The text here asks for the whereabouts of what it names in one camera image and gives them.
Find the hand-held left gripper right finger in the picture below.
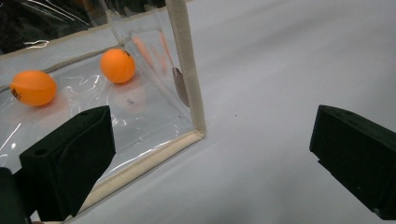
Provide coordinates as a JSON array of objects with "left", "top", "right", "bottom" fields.
[{"left": 308, "top": 105, "right": 396, "bottom": 221}]

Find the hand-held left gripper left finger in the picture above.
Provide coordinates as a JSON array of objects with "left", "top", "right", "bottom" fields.
[{"left": 19, "top": 105, "right": 117, "bottom": 222}]

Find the orange ping-pong ball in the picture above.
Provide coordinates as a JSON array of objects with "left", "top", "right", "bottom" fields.
[
  {"left": 99, "top": 48, "right": 137, "bottom": 85},
  {"left": 9, "top": 69, "right": 58, "bottom": 107}
]

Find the clear plastic bag beige trim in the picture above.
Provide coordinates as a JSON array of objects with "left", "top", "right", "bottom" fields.
[{"left": 0, "top": 0, "right": 207, "bottom": 224}]

